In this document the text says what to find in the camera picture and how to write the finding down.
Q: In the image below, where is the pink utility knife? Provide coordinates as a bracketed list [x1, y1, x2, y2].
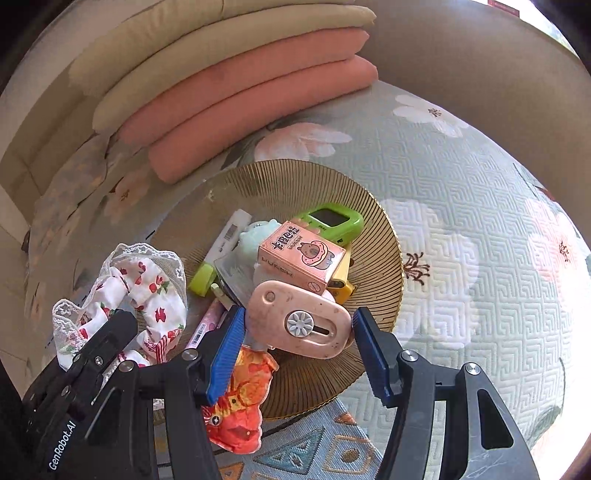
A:
[244, 280, 354, 361]

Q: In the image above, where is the grey card package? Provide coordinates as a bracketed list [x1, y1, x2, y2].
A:
[213, 255, 260, 307]

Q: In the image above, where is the yellow rectangular box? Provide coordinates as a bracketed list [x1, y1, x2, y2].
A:
[329, 247, 355, 304]

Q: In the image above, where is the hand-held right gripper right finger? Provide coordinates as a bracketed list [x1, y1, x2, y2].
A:
[353, 307, 541, 480]

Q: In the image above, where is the orange fish pouch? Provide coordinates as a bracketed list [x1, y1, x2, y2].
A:
[202, 345, 280, 456]

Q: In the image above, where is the white and green marker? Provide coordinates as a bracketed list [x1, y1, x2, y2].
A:
[187, 209, 250, 296]

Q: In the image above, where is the green plastic device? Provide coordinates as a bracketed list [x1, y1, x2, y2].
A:
[291, 202, 364, 246]

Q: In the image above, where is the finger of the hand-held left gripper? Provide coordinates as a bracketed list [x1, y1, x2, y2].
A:
[75, 309, 139, 385]

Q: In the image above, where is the pink folded quilt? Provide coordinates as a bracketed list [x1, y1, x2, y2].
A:
[117, 27, 379, 184]

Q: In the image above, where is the white floral lace scrunchie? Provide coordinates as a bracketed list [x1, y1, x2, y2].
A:
[52, 243, 188, 371]

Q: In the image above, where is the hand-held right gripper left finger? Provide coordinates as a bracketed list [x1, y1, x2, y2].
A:
[76, 305, 246, 480]

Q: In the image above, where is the beige folded quilt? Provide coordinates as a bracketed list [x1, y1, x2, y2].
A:
[68, 0, 378, 132]

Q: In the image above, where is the golden ribbed plate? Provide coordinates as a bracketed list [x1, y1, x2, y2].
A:
[151, 159, 406, 422]

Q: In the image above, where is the floral quilted bed cover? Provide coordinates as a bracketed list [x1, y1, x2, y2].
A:
[23, 78, 591, 450]

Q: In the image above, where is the pink cartoon box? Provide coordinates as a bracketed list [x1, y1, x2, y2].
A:
[257, 221, 347, 290]

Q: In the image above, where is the three-colour plush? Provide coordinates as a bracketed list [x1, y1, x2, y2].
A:
[237, 219, 280, 282]

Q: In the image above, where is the pink patterned pen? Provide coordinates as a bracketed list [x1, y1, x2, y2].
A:
[184, 299, 228, 352]

